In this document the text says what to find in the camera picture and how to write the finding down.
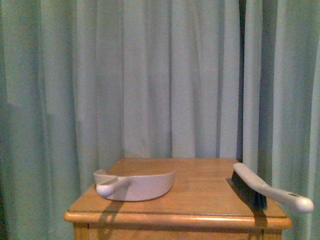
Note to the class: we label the beige plastic dustpan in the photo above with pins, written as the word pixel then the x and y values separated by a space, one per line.
pixel 134 188

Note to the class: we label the beige hand brush black bristles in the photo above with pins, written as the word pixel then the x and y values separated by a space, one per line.
pixel 256 192

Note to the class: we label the light green curtain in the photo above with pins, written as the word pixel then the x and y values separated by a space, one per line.
pixel 85 82

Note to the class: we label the wooden nightstand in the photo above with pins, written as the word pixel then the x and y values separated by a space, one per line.
pixel 203 204

